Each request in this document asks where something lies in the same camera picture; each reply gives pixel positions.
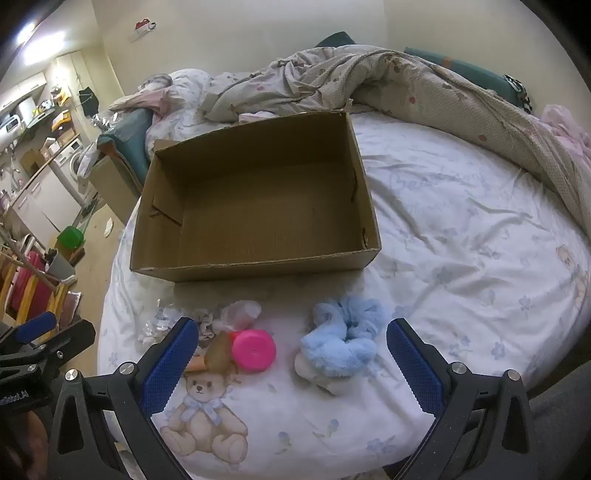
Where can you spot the white low cabinet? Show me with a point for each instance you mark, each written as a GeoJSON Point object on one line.
{"type": "Point", "coordinates": [46, 203]}

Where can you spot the black hanging garment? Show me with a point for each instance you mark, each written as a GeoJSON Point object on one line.
{"type": "Point", "coordinates": [88, 99]}

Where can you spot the pink cloth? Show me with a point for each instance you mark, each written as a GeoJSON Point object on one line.
{"type": "Point", "coordinates": [147, 94]}

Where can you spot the teal cushion with orange edge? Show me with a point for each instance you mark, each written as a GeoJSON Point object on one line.
{"type": "Point", "coordinates": [134, 138]}

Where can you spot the brown makeup sponge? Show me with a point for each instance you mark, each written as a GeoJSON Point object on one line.
{"type": "Point", "coordinates": [218, 353]}

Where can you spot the long teal cushion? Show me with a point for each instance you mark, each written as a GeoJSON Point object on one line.
{"type": "Point", "coordinates": [466, 74]}

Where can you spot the peach makeup sponge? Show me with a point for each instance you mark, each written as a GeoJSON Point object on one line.
{"type": "Point", "coordinates": [197, 364]}

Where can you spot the blue fluffy scrunchie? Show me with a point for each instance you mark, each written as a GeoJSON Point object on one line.
{"type": "Point", "coordinates": [332, 346]}

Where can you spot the wooden rack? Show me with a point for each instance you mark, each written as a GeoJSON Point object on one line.
{"type": "Point", "coordinates": [27, 272]}

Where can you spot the beige dotted quilt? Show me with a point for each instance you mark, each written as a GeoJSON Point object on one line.
{"type": "Point", "coordinates": [415, 92]}

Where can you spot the red suitcase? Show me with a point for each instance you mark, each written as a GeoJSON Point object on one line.
{"type": "Point", "coordinates": [25, 288]}

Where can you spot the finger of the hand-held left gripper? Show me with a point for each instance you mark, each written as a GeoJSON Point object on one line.
{"type": "Point", "coordinates": [32, 325]}
{"type": "Point", "coordinates": [69, 334]}

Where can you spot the grey cloth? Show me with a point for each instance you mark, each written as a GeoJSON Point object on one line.
{"type": "Point", "coordinates": [563, 438]}

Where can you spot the pink silicone puff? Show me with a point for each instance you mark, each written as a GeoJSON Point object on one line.
{"type": "Point", "coordinates": [254, 350]}

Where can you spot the dark teal pillow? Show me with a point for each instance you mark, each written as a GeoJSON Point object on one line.
{"type": "Point", "coordinates": [334, 39]}

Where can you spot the cluttered shelf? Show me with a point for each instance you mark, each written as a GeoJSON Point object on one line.
{"type": "Point", "coordinates": [41, 115]}

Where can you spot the white washing machine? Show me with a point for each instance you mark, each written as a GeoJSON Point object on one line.
{"type": "Point", "coordinates": [74, 161]}

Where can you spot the black white checkered cloth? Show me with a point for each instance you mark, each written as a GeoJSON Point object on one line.
{"type": "Point", "coordinates": [519, 92]}

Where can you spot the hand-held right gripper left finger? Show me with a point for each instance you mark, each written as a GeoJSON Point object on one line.
{"type": "Point", "coordinates": [168, 364]}

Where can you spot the light pink garment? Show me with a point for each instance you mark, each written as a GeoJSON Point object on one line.
{"type": "Point", "coordinates": [568, 129]}

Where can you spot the clear plastic packet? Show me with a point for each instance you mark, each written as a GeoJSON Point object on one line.
{"type": "Point", "coordinates": [240, 314]}

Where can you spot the brown cardboard box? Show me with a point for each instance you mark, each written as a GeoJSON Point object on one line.
{"type": "Point", "coordinates": [258, 207]}

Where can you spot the white floral pillow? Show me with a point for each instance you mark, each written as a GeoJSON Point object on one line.
{"type": "Point", "coordinates": [184, 92]}

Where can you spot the grey bin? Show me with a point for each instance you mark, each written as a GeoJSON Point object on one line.
{"type": "Point", "coordinates": [60, 267]}

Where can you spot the white frilly scrunchie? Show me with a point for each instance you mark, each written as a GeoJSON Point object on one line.
{"type": "Point", "coordinates": [207, 325]}

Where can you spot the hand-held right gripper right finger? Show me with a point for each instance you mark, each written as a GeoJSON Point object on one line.
{"type": "Point", "coordinates": [415, 369]}

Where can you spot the brown bedside cabinet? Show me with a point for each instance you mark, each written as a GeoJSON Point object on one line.
{"type": "Point", "coordinates": [113, 189]}

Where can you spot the green dustpan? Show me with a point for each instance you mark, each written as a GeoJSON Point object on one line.
{"type": "Point", "coordinates": [70, 237]}

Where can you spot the white crumpled paper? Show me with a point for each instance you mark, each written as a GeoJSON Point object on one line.
{"type": "Point", "coordinates": [109, 229]}

